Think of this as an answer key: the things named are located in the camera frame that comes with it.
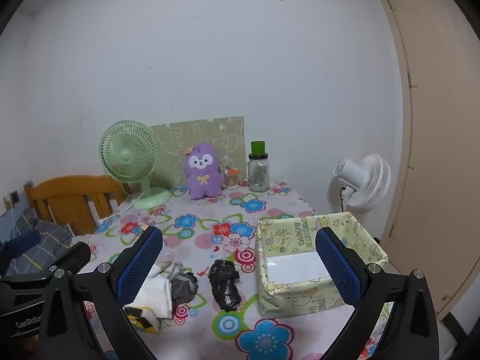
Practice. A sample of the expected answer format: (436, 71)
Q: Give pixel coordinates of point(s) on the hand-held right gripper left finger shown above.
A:
(140, 264)

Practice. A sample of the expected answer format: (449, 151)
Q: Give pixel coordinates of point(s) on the small jar orange lid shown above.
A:
(231, 182)

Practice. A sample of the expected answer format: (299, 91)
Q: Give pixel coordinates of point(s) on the beige door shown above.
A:
(442, 120)

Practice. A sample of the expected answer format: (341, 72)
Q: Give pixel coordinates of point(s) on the floral tablecloth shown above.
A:
(225, 210)

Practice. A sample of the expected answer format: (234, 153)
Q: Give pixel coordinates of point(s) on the black plastic bag bundle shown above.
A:
(223, 288)

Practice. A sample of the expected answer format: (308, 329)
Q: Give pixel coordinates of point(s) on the green printed board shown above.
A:
(210, 135)

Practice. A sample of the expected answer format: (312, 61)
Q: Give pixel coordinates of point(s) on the green desk fan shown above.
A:
(127, 153)

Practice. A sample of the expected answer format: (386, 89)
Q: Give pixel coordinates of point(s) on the yellow snack packet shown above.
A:
(144, 320)

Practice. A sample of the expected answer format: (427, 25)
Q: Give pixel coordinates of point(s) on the white small tube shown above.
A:
(157, 292)

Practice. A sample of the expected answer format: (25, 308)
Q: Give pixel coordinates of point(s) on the grey cloth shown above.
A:
(183, 287)

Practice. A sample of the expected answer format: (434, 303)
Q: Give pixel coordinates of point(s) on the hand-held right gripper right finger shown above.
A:
(337, 266)

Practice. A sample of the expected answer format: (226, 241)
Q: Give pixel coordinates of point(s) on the glass jar green lid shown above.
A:
(258, 176)

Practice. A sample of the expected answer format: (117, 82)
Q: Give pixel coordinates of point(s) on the yellow printed box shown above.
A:
(296, 300)

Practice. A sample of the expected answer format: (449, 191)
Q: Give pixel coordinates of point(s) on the purple plush toy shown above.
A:
(202, 183)

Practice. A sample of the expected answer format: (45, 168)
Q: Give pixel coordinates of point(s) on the white standing fan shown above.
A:
(356, 174)

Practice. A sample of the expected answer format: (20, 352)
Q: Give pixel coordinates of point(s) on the grey plaid pillow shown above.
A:
(56, 238)

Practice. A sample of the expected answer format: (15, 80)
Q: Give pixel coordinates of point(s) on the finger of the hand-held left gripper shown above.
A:
(20, 243)
(75, 257)

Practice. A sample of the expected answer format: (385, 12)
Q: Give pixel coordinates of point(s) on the wooden bed headboard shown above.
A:
(71, 191)

